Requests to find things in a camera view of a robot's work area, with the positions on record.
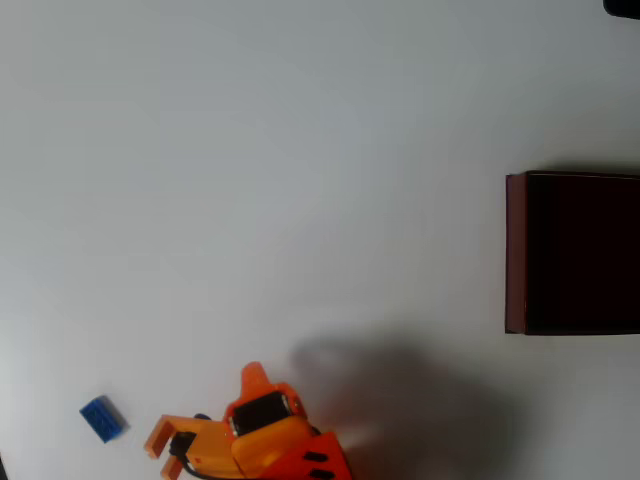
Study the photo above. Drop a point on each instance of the small blue block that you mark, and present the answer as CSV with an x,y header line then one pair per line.
x,y
104,419

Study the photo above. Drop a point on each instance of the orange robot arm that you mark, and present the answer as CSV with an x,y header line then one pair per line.
x,y
280,447

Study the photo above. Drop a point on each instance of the dark red box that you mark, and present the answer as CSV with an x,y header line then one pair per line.
x,y
580,255

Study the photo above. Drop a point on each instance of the black round knob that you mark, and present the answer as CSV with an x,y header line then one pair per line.
x,y
201,417

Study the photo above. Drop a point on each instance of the black object at edge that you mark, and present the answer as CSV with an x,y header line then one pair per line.
x,y
624,7

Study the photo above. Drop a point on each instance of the black camera module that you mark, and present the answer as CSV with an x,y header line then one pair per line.
x,y
182,443

